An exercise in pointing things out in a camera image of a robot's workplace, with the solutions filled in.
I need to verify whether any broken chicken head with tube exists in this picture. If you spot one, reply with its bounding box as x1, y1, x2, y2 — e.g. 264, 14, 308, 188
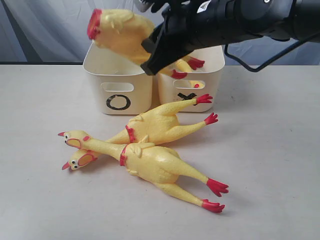
173, 79, 206, 89

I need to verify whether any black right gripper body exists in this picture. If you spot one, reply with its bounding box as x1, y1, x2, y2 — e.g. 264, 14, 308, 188
140, 0, 235, 76

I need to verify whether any yellow rubber chicken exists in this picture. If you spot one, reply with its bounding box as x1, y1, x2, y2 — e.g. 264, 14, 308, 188
59, 130, 228, 213
58, 93, 218, 170

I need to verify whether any headless yellow rubber chicken body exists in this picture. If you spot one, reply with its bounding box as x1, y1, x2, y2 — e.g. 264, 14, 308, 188
86, 8, 206, 80

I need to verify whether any cream bin marked O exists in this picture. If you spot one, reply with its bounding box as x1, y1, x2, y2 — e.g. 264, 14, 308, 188
83, 43, 153, 115

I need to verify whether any cream bin marked X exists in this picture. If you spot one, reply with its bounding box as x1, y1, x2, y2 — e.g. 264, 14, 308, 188
156, 46, 225, 104

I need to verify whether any yellow rubber chicken front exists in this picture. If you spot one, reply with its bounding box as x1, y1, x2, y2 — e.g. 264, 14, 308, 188
59, 130, 228, 213

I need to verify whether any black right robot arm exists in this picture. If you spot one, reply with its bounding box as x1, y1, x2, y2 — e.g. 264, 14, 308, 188
140, 0, 320, 76

